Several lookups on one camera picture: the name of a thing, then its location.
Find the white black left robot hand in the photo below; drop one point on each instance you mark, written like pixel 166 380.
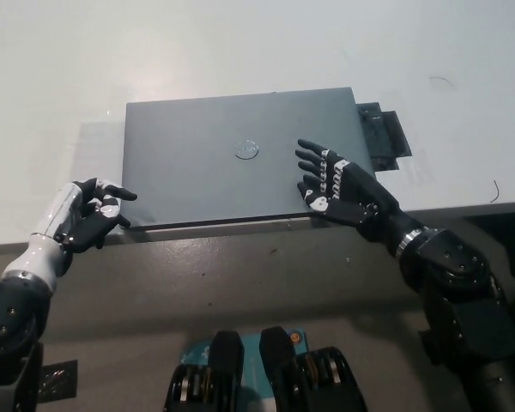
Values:
pixel 75 219

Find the thin curved black thread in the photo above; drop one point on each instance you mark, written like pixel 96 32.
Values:
pixel 443 80

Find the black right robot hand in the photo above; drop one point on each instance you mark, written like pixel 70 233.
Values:
pixel 360 193

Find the dark grey laptop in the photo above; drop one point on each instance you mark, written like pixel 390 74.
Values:
pixel 240 180

